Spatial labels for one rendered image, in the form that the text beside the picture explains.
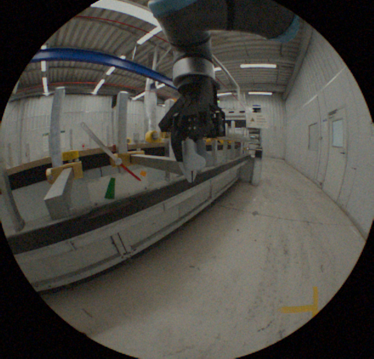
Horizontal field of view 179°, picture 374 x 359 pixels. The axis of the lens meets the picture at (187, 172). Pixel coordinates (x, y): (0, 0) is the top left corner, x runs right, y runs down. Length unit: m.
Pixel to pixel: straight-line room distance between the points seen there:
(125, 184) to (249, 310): 1.03
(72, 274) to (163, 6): 1.19
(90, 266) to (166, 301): 0.56
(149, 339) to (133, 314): 0.20
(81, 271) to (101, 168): 0.75
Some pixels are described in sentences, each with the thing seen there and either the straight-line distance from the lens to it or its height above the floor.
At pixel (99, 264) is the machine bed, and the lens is 1.00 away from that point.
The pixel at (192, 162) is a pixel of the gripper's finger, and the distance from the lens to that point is 0.23.
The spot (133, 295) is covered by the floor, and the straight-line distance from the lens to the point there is 0.99.
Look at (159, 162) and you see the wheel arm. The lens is 0.31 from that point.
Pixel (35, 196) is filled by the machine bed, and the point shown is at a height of 0.74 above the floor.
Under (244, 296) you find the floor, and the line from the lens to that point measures 1.00.
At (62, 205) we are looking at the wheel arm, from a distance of 0.18.
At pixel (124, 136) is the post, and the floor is 0.93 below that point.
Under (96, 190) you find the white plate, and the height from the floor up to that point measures 0.76.
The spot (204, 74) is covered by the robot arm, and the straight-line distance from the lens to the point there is 0.25.
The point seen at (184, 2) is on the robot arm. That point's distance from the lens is 0.22.
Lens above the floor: 0.90
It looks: 15 degrees down
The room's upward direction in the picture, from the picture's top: straight up
